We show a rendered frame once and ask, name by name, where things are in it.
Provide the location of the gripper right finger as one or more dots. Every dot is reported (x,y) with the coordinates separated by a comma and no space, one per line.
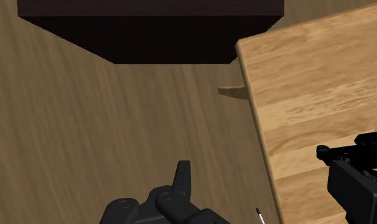
(352,189)

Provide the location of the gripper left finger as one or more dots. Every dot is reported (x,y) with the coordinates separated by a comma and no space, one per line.
(168,198)

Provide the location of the light wooden table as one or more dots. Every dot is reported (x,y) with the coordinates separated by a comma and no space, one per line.
(315,77)

